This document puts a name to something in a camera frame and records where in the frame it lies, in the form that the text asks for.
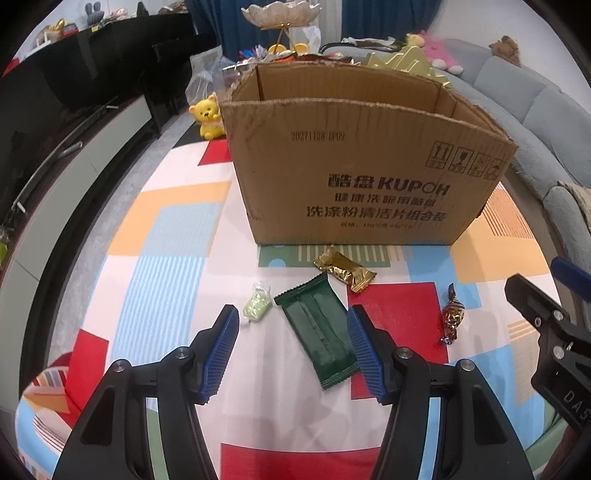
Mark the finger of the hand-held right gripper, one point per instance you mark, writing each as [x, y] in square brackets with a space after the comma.
[570, 272]
[531, 300]

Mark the gold ornament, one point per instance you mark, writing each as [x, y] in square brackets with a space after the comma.
[59, 28]

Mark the beige cloth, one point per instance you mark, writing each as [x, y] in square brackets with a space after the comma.
[577, 194]

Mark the pink plush toy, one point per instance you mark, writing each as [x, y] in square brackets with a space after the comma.
[438, 50]

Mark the yellow bear toy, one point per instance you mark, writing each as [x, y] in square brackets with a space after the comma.
[207, 115]

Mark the brown cardboard box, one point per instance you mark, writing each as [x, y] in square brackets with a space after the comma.
[351, 161]

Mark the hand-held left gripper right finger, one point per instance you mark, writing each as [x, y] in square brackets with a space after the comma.
[364, 350]

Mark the white two-tier bowl stand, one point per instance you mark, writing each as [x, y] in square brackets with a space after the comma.
[281, 14]

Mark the dark red twist candy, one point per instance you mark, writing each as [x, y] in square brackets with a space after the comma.
[453, 314]

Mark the grey bunny plush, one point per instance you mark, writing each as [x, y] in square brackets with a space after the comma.
[93, 14]

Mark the pink doll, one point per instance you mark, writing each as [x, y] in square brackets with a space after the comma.
[115, 14]

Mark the dark green snack packet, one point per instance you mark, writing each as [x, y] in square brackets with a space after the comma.
[318, 327]

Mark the pile of clothes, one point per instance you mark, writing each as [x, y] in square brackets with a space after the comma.
[374, 42]

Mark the light green candy packet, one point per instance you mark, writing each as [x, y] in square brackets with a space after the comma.
[256, 304]

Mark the brown teddy bear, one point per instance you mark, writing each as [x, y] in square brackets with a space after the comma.
[505, 48]

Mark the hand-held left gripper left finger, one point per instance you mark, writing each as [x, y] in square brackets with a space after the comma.
[219, 355]

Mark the clear bag of pistachios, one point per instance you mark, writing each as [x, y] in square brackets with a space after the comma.
[207, 74]

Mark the white crumpled plastic bag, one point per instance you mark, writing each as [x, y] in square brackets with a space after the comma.
[307, 37]

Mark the colourful play mat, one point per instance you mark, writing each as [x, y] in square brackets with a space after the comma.
[175, 230]

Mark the yellow plush toy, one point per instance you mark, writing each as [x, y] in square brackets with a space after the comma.
[414, 40]

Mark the person's right forearm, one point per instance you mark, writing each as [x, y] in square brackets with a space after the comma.
[572, 441]

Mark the pile of mixed snack packets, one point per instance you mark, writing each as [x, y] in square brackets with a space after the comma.
[323, 57]

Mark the gold mountain-shaped box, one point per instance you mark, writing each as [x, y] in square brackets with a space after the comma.
[406, 62]

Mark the gold wrapped snack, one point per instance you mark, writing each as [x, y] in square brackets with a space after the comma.
[344, 270]

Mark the blue curtain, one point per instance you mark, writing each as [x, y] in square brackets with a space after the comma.
[217, 23]
[383, 18]

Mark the grey sofa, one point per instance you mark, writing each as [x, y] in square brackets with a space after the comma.
[521, 101]

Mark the grey remote control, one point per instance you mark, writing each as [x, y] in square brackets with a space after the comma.
[73, 146]

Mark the grey television stand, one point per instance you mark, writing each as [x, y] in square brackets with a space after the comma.
[78, 184]

